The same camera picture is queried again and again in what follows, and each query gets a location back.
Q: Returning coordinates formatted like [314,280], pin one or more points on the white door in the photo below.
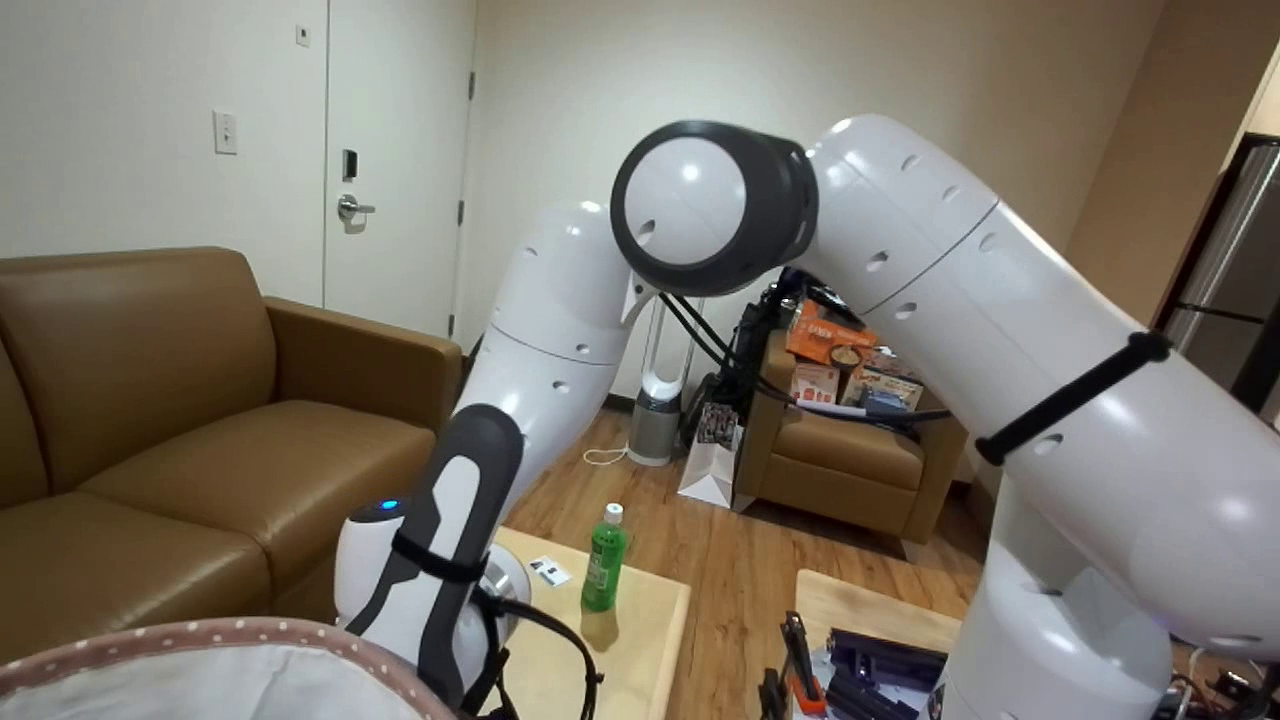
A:
[401,162]

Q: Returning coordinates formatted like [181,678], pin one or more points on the dark tool tray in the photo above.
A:
[880,672]

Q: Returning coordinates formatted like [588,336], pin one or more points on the grey printed box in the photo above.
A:
[880,390]

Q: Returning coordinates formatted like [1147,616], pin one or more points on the black and red hand tool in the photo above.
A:
[803,666]

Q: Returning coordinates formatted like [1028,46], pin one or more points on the light wooden side table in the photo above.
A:
[864,606]

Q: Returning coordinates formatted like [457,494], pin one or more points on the brown leather sofa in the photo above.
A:
[172,443]

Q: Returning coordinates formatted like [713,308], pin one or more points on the white bladeless tower fan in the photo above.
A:
[655,421]

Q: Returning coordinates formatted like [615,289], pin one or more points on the green plastic bottle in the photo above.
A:
[604,566]

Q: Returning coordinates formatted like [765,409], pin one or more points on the orange package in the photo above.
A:
[831,332]

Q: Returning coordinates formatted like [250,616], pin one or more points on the light wooden coffee table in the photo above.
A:
[655,640]

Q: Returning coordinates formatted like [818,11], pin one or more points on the red and white box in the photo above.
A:
[815,384]

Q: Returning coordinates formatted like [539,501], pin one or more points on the white paper bag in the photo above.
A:
[708,466]

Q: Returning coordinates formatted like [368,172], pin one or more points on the white light switch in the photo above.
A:
[225,132]

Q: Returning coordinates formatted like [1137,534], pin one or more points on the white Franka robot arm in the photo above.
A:
[932,267]

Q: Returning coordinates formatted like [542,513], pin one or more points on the dark framed panel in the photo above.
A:
[1242,267]

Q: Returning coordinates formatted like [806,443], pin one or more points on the black camera stand base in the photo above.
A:
[747,345]

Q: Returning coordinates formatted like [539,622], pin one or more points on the brown leather armchair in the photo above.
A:
[841,460]

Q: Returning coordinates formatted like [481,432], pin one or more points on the black door lock reader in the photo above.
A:
[349,166]

